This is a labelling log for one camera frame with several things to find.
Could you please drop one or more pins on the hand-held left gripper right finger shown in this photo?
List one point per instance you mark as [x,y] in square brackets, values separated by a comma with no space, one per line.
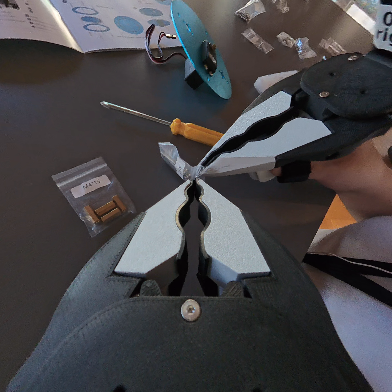
[235,242]

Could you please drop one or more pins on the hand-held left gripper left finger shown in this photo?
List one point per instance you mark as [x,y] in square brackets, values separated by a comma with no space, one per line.
[153,242]

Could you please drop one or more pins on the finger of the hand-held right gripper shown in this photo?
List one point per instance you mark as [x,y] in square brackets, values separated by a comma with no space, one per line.
[260,113]
[291,141]

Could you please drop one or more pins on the clear bag of brass standoffs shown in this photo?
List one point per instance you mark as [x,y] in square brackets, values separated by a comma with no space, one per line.
[92,196]

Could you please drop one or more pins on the clear bag of long screws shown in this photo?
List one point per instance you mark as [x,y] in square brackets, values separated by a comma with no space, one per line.
[174,156]

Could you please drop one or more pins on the dark grey desk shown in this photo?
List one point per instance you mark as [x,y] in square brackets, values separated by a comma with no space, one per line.
[76,122]

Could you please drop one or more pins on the person's right hand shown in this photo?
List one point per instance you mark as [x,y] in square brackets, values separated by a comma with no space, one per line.
[352,171]

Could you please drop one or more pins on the small clear plastic bag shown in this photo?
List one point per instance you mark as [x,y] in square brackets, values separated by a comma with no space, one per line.
[330,46]
[257,39]
[304,49]
[285,39]

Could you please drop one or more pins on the black servo motor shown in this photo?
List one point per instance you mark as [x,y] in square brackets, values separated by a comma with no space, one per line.
[194,76]

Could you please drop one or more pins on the clear bag of black screws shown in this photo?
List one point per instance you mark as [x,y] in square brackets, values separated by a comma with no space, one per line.
[249,10]

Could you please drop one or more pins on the teal round plate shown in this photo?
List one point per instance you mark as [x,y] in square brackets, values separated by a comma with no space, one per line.
[190,36]

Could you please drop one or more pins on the person's white shirt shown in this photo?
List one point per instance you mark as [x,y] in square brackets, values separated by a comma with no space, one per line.
[352,321]

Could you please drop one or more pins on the open instruction booklet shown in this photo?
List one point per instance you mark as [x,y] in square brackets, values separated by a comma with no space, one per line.
[107,30]

